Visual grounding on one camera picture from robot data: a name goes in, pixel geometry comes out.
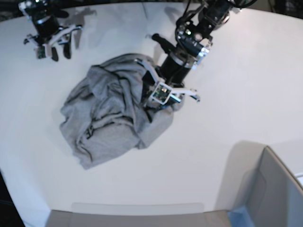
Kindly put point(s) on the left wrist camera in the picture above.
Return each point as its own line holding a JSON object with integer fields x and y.
{"x": 161, "y": 93}

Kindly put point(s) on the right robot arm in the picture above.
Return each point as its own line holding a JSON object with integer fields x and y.
{"x": 41, "y": 8}

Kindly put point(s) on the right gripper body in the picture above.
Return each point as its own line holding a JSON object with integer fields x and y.
{"x": 49, "y": 32}

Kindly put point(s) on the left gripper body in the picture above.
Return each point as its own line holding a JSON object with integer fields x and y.
{"x": 172, "y": 75}

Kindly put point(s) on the grey cardboard box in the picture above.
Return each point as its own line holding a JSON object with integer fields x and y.
{"x": 255, "y": 177}

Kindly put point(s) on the blue item in box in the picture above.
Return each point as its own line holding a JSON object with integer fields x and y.
{"x": 240, "y": 217}

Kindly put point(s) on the grey t-shirt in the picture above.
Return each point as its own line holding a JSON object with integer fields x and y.
{"x": 104, "y": 116}

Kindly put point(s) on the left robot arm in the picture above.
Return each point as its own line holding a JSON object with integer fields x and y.
{"x": 193, "y": 32}

